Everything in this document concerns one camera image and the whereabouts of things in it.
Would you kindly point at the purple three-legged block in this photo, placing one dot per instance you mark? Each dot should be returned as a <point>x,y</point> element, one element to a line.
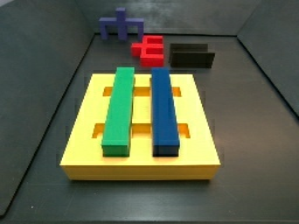
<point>122,22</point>

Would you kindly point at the yellow slotted board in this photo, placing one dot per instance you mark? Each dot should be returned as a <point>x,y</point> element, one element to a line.
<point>83,161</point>

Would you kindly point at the blue long bar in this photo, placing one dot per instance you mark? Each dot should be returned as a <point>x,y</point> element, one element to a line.
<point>164,125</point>

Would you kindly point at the green long bar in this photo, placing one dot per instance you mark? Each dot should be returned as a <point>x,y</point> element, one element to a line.
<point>116,136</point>

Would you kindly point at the red cross-shaped block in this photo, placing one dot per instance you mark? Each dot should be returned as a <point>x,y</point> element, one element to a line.
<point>150,51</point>

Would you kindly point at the black angled bracket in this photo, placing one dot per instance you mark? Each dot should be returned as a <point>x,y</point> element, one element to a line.
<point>191,56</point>

